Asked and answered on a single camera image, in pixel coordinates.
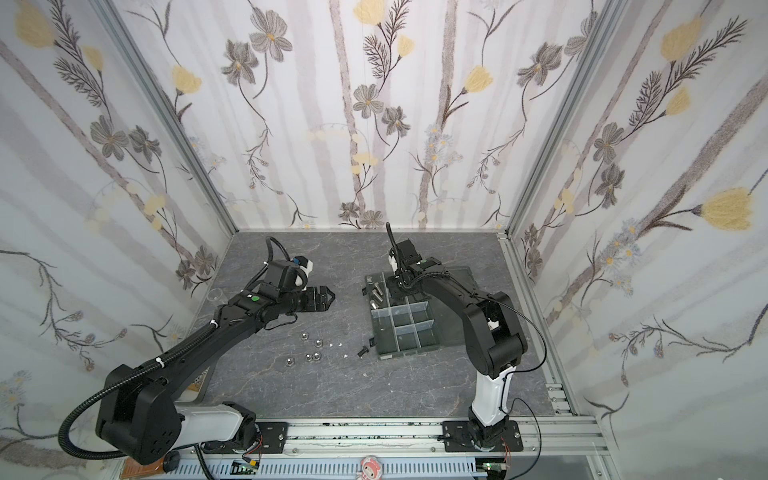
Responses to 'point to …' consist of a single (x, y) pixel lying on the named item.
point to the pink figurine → (370, 468)
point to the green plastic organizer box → (403, 325)
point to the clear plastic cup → (216, 295)
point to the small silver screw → (345, 356)
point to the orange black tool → (168, 463)
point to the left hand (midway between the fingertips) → (327, 294)
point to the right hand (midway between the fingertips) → (399, 282)
